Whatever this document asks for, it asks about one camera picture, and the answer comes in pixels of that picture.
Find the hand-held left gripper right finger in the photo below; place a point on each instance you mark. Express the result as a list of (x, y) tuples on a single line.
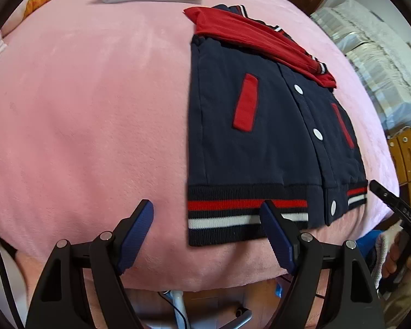
[(277, 240)]

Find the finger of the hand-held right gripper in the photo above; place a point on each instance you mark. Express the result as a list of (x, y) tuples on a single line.
[(402, 210)]

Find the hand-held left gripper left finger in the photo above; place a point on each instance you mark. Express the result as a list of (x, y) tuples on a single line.
[(137, 236)]

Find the navy and red baseball jacket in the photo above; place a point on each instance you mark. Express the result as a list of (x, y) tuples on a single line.
[(226, 126)]

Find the person's right forearm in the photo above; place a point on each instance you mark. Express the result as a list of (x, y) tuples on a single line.
[(404, 310)]

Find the blue cloth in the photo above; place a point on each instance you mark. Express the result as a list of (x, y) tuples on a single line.
[(368, 250)]

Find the wooden drawer cabinet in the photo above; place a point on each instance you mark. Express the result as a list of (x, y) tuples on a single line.
[(407, 157)]

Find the white stand pole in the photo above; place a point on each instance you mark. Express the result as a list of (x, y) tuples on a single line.
[(178, 301)]

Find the grey metal leg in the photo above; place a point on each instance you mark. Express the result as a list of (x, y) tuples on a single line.
[(238, 322)]

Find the pink plush bed blanket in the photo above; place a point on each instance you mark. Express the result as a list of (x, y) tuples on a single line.
[(89, 109)]

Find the lace-covered furniture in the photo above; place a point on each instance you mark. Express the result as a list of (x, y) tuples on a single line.
[(373, 51)]

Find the cartoon print pillow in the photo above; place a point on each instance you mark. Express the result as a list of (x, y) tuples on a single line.
[(37, 3)]

